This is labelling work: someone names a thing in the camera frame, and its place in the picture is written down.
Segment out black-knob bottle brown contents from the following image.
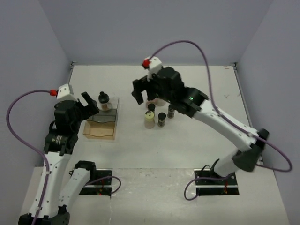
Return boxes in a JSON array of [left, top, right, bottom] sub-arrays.
[[98, 91, 110, 111]]

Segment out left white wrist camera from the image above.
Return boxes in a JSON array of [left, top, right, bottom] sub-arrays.
[[56, 83, 76, 102]]

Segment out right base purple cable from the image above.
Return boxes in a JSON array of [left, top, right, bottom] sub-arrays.
[[183, 177, 230, 202]]

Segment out black lid pepper jar front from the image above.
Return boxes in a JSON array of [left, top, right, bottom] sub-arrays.
[[157, 112, 166, 128]]

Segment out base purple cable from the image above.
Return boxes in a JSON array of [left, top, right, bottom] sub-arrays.
[[84, 176, 122, 195], [183, 177, 230, 202]]

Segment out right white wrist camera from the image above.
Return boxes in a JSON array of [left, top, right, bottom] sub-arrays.
[[142, 56, 163, 80]]

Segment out black-knob bottle white contents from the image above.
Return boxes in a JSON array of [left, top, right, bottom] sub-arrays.
[[157, 98, 166, 107]]

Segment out pink lid spice bottle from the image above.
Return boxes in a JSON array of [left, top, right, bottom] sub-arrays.
[[145, 100, 156, 109]]

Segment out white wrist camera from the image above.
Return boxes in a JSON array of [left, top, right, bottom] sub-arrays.
[[56, 83, 76, 102], [142, 56, 163, 80]]

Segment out clear plastic bin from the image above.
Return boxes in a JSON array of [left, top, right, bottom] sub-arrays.
[[97, 97, 120, 111]]

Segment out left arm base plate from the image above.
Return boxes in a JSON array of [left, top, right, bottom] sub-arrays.
[[79, 169, 113, 196]]

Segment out black lid jar centre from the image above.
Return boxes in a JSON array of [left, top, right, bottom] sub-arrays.
[[147, 103, 156, 113]]

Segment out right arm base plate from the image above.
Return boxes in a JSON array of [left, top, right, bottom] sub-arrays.
[[195, 173, 240, 196]]

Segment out black lid pepper jar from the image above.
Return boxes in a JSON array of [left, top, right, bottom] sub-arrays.
[[157, 112, 166, 128], [167, 105, 175, 119]]

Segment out black lid pepper jar right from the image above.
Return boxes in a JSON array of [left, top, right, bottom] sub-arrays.
[[167, 105, 175, 119]]

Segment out aluminium table rail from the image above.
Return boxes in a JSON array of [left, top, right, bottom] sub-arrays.
[[67, 62, 77, 101], [229, 61, 263, 165]]

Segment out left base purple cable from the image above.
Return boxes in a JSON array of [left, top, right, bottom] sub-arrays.
[[84, 176, 122, 195]]

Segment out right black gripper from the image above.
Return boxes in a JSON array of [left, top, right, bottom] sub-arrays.
[[132, 73, 173, 105]]

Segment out left aluminium table rail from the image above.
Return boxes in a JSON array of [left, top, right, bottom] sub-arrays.
[[67, 62, 77, 101]]

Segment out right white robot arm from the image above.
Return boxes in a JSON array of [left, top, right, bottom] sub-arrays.
[[132, 67, 269, 184]]

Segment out yellow lid spice bottle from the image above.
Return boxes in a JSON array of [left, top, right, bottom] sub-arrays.
[[144, 111, 155, 129]]

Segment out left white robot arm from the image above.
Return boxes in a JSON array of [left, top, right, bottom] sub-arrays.
[[18, 92, 99, 225]]

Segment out smoky grey plastic bin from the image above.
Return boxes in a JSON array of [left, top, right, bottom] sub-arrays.
[[87, 109, 118, 123]]

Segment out right aluminium table rail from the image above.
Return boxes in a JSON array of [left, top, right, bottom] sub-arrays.
[[229, 61, 263, 165]]

